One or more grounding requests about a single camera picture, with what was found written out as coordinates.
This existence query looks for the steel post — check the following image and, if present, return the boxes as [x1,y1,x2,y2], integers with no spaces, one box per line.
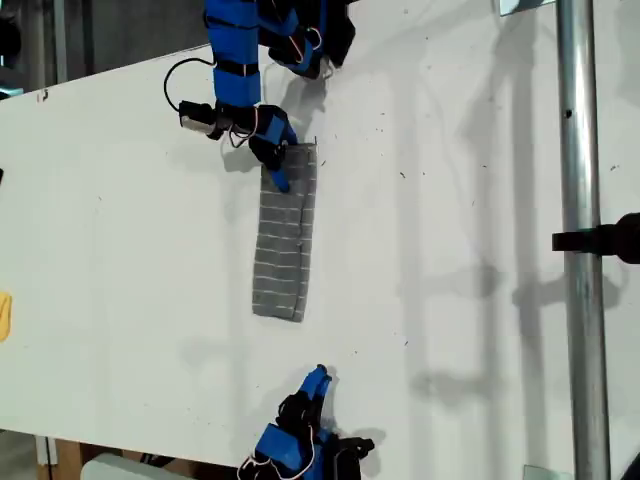
[554,0,612,480]

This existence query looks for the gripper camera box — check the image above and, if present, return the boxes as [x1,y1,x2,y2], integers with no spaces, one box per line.
[178,99,222,142]
[333,435,376,480]

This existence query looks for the black clamp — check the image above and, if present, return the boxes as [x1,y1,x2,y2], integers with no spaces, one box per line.
[551,212,640,264]

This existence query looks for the camera black cable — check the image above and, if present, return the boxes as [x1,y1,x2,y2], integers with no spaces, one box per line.
[163,57,219,113]

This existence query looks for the white box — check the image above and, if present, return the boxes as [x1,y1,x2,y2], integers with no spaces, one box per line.
[79,452,194,480]

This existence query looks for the grey striped towel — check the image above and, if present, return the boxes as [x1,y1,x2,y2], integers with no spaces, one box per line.
[251,142,320,324]

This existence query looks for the yellow object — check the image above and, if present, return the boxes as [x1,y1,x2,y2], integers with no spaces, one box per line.
[0,292,14,344]

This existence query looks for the wooden table leg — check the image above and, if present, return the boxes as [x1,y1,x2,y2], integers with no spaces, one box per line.
[49,437,84,480]

